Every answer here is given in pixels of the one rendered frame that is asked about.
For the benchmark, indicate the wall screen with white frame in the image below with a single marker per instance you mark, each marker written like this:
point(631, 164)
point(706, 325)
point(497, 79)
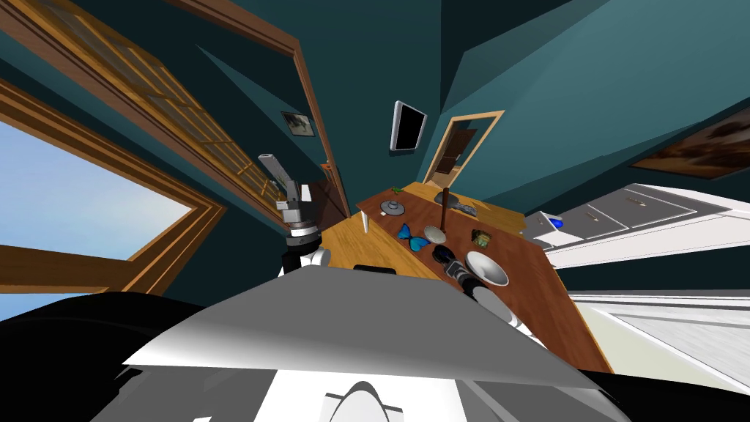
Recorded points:
point(408, 128)

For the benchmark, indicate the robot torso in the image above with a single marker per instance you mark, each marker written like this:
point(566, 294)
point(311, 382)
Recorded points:
point(351, 328)

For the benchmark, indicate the wooden lattice glass door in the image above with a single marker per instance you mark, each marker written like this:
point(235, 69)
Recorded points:
point(176, 111)

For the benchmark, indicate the wooden framed window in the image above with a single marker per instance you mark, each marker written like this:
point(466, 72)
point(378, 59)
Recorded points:
point(70, 193)

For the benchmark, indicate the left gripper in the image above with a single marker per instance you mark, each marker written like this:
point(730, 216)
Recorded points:
point(293, 210)

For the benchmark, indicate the large brown framed picture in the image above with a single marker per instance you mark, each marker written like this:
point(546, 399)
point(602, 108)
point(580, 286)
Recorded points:
point(700, 147)

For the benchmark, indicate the grey flat remote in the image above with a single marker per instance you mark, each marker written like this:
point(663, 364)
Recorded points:
point(466, 208)

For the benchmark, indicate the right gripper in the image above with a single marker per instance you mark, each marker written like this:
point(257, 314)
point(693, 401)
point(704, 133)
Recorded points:
point(450, 262)

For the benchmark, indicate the small grey bowl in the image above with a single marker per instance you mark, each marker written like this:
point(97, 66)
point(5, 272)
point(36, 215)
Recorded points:
point(435, 234)

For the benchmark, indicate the brown wooden table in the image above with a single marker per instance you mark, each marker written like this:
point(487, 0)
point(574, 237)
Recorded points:
point(539, 293)

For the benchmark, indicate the brown door in doorway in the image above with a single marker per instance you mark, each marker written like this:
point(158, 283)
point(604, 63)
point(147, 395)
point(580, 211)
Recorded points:
point(454, 150)

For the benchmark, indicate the blue butterfly figure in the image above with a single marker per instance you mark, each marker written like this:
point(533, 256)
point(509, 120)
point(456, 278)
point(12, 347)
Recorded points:
point(412, 237)

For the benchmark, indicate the white cabinet with drawers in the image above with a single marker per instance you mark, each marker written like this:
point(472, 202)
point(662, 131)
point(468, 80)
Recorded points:
point(638, 225)

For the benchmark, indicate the small dark framed picture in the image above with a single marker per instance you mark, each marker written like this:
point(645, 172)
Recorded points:
point(297, 124)

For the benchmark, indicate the green-brown lumpy object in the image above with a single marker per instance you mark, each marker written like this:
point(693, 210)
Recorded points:
point(481, 237)

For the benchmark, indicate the large white bowl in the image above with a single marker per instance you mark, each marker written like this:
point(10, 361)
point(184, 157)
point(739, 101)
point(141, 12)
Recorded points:
point(486, 268)

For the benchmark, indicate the dark brown upright stick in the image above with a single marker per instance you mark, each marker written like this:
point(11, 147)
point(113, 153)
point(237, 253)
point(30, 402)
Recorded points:
point(446, 210)

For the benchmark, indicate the dark grey round dish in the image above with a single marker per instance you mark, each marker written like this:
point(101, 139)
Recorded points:
point(444, 199)

